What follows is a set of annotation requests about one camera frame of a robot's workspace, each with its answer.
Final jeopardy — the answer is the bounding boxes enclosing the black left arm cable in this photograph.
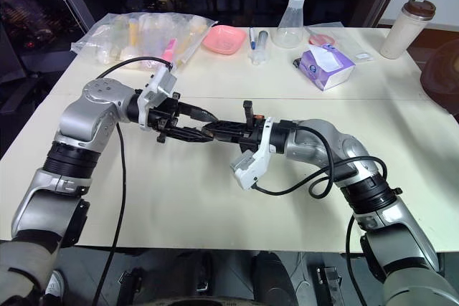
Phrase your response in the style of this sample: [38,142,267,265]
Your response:
[92,55,175,306]

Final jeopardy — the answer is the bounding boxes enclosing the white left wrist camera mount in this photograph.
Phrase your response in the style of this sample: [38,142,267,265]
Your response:
[137,65,179,131]

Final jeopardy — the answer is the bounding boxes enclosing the cream cup with brown lid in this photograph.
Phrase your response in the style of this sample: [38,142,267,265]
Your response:
[379,0,437,60]

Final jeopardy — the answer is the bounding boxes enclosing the clear plastic syringe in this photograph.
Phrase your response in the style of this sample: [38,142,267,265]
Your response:
[248,29,270,67]

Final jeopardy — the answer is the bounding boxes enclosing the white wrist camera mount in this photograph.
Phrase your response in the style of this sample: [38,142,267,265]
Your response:
[137,65,179,131]
[229,116,277,191]

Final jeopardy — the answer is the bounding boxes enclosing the white shoe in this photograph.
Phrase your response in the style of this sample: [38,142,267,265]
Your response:
[43,269,67,302]

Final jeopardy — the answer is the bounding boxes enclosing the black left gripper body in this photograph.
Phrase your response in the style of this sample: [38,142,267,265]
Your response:
[146,92,188,144]

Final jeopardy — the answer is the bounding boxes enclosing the black bracket under table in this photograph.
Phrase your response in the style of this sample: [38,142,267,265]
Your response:
[314,264,346,306]
[116,268,145,306]

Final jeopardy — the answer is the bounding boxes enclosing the dark brown round object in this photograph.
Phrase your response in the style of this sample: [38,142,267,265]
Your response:
[419,38,459,125]

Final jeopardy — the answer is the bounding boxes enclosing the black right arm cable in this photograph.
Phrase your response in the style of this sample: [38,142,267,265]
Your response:
[250,125,391,306]

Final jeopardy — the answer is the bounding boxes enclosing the pink plastic bowl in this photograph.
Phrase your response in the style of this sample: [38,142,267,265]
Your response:
[200,24,248,57]

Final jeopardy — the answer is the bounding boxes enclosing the dark rounded shape under table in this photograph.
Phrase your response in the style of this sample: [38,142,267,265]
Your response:
[250,251,299,306]

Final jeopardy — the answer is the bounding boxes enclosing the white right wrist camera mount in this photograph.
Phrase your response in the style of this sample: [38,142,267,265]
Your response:
[229,116,277,191]

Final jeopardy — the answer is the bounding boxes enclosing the petri dish with pink content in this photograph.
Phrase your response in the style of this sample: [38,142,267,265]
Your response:
[308,32,339,47]

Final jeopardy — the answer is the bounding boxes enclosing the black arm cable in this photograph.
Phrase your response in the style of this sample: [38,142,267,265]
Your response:
[250,125,391,306]
[92,55,175,306]

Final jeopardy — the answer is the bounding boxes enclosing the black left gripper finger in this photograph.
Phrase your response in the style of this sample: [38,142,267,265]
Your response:
[178,102,218,123]
[167,126,213,143]

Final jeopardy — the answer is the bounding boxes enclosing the clear bag of small bottles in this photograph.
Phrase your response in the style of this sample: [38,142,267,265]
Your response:
[70,11,219,70]

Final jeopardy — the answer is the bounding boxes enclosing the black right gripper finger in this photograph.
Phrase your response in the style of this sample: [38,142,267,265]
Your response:
[201,120,248,135]
[210,130,249,143]

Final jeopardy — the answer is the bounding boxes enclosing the purple tissue pack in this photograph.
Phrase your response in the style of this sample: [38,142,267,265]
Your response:
[298,43,356,92]

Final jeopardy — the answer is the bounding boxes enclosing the clear conical flask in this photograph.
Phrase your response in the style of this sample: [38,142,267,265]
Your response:
[270,0,311,49]

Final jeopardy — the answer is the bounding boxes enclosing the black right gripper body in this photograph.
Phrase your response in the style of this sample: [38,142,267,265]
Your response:
[238,100,268,153]

